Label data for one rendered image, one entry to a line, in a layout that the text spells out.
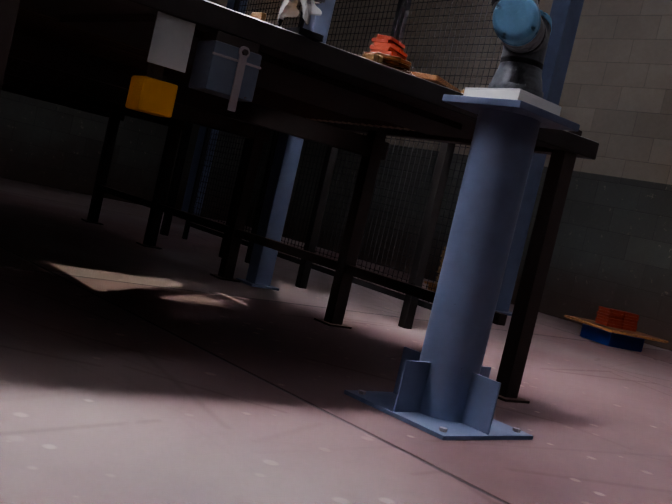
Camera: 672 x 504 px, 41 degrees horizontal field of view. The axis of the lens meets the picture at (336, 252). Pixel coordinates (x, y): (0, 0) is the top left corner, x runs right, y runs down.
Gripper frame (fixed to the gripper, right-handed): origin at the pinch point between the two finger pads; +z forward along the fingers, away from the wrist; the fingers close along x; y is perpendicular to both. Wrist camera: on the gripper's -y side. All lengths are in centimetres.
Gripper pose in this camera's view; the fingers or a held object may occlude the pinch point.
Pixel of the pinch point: (290, 25)
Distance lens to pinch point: 261.8
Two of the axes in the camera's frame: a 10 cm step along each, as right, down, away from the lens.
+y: 7.8, 1.7, 6.0
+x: -5.7, -1.7, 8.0
